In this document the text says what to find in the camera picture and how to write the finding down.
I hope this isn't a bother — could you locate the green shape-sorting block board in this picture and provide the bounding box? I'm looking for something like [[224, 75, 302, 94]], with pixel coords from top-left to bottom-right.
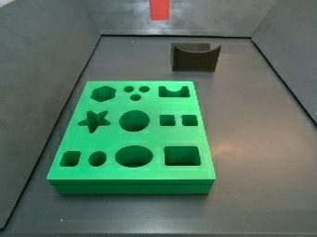
[[46, 81, 215, 194]]

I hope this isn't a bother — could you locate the dark square-circle cutout block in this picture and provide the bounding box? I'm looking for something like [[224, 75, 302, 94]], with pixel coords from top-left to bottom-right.
[[171, 43, 222, 72]]

